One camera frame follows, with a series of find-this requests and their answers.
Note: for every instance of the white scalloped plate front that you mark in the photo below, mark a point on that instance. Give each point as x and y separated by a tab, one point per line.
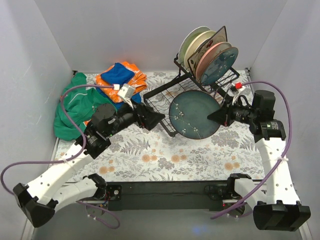
188	40

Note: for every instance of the blue glazed plate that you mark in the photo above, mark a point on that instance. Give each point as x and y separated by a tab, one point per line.
219	66
188	114

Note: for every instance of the blue cloth bottom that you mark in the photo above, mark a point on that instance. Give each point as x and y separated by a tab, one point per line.
136	98

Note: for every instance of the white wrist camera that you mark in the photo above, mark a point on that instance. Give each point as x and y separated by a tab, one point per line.
125	92
236	88

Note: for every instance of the green jacket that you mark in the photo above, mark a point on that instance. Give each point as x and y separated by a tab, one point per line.
80	104

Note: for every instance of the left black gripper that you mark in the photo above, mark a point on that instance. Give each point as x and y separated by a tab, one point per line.
142	116

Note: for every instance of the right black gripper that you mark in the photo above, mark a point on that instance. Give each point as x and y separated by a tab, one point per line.
227	114

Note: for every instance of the pink and cream round plate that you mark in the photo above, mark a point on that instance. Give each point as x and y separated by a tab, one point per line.
208	56

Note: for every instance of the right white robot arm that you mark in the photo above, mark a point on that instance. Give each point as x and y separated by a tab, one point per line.
274	201

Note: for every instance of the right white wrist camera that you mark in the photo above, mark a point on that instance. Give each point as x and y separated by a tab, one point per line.
236	88

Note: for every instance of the cream and green round plate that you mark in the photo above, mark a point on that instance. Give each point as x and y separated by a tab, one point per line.
199	39

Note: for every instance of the blue folded towel top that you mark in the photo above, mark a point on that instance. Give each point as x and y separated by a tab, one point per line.
118	74

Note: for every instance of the orange patterned cloth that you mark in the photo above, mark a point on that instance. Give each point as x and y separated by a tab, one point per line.
139	81

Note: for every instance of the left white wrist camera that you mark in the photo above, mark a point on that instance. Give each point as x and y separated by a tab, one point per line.
125	92

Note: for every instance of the black wire dish rack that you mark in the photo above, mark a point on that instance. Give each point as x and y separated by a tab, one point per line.
161	97

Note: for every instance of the square floral plate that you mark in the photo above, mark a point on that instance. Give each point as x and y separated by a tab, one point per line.
218	37

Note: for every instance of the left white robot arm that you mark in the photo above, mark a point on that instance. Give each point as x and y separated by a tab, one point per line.
42	197

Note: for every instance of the floral patterned table mat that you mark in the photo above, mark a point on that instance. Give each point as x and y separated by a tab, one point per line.
137	154

